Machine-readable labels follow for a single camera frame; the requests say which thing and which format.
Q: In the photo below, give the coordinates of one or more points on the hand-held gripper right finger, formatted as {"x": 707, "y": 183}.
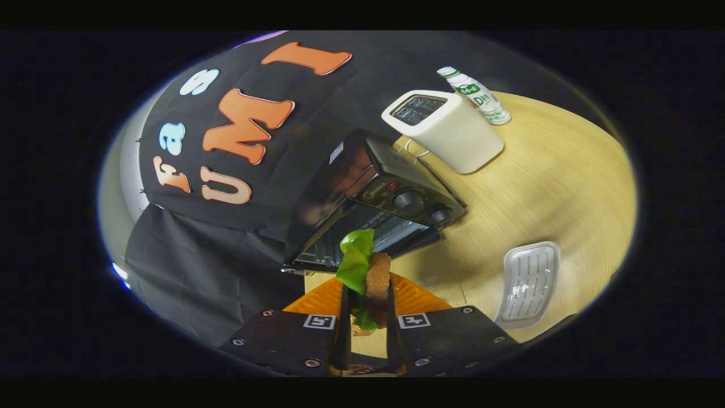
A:
{"x": 447, "y": 345}

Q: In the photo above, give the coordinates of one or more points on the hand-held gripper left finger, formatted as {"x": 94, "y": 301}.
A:
{"x": 283, "y": 345}

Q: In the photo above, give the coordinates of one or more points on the white bread lettuce sandwich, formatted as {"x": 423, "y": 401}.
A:
{"x": 378, "y": 283}

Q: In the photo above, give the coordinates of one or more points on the black toaster oven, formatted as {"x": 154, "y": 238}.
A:
{"x": 396, "y": 198}

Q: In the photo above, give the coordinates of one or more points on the white pop-up toaster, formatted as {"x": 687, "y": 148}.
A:
{"x": 453, "y": 136}

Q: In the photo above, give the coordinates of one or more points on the white ribbed plastic tray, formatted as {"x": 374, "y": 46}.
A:
{"x": 528, "y": 286}

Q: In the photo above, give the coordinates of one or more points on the black backdrop cloth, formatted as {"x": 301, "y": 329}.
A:
{"x": 187, "y": 272}

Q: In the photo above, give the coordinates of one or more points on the white bottle green label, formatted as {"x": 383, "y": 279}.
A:
{"x": 480, "y": 97}

